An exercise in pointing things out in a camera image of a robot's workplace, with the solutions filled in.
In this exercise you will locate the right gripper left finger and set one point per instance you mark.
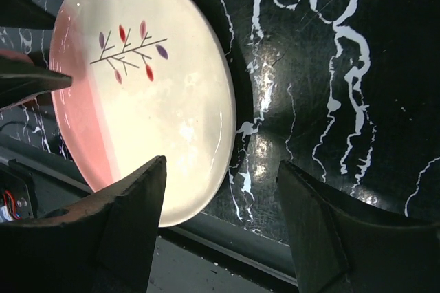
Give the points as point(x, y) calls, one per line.
point(103, 243)

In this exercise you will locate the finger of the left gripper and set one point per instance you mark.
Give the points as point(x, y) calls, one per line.
point(21, 81)
point(25, 14)

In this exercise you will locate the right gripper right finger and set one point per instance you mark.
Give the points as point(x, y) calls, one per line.
point(340, 244)

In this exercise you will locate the pink and cream plate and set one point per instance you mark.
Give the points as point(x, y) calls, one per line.
point(149, 78)

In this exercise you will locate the pink cup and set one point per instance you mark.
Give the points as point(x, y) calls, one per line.
point(16, 56)

